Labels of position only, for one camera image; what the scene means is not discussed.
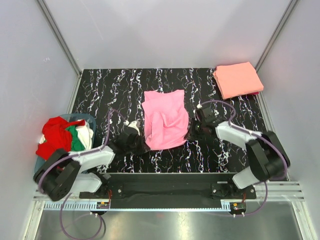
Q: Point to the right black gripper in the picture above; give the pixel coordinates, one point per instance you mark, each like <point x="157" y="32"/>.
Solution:
<point x="191" y="135"/>

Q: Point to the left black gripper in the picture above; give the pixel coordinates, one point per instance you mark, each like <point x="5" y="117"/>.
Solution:
<point x="144" y="147"/>

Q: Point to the pink t shirt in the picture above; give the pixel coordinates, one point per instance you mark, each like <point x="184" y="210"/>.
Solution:
<point x="166" y="119"/>

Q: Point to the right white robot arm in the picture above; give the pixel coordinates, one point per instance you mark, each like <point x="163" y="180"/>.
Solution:
<point x="267" y="159"/>

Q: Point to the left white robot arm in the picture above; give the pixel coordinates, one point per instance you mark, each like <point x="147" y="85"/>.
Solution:
<point x="71" y="172"/>

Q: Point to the white t shirt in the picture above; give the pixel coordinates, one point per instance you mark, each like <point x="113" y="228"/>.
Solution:
<point x="85" y="133"/>

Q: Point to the green t shirt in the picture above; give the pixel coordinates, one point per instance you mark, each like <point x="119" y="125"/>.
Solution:
<point x="76" y="144"/>

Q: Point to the folded salmon t shirt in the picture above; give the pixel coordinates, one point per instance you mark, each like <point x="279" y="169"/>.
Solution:
<point x="237" y="80"/>

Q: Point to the folded magenta t shirt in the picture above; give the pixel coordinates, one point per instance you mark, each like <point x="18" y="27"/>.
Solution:
<point x="254" y="93"/>

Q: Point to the red t shirt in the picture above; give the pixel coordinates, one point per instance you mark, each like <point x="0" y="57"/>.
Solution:
<point x="56" y="137"/>

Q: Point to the blue laundry basket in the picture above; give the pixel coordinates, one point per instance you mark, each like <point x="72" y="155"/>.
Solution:
<point x="70" y="118"/>

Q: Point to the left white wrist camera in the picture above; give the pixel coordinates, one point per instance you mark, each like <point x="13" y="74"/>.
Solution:
<point x="134" y="125"/>

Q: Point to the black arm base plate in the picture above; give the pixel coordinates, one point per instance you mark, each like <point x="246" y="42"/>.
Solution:
<point x="212" y="185"/>

